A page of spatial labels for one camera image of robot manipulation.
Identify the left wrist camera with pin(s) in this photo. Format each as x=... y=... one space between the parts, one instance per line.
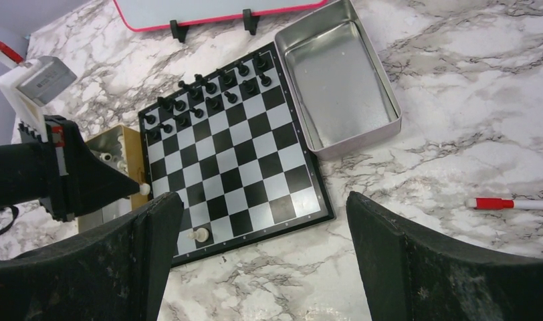
x=29 y=85

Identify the black and white chessboard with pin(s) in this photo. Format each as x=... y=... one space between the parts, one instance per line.
x=232 y=146

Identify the red and white marker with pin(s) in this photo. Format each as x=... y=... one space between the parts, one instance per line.
x=500 y=204

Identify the black easel foot left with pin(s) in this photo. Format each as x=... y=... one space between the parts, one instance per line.
x=178 y=30

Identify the white pawn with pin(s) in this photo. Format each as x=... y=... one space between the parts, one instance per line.
x=200 y=235
x=144 y=189

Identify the white board with pink frame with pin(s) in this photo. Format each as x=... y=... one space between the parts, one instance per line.
x=150 y=15

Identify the black easel foot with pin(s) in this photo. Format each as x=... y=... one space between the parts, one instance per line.
x=178 y=30
x=250 y=21

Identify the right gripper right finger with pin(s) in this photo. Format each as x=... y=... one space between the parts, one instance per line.
x=411 y=272

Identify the empty silver metal tin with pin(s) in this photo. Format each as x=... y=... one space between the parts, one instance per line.
x=341 y=92

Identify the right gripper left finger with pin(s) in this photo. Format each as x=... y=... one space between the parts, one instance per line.
x=115 y=271

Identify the gold tin with white pieces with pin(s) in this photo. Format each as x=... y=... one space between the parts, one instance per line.
x=119 y=147

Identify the black easel foot right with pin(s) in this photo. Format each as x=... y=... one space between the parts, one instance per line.
x=250 y=21

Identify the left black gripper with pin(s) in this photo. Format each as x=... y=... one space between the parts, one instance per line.
x=42 y=168

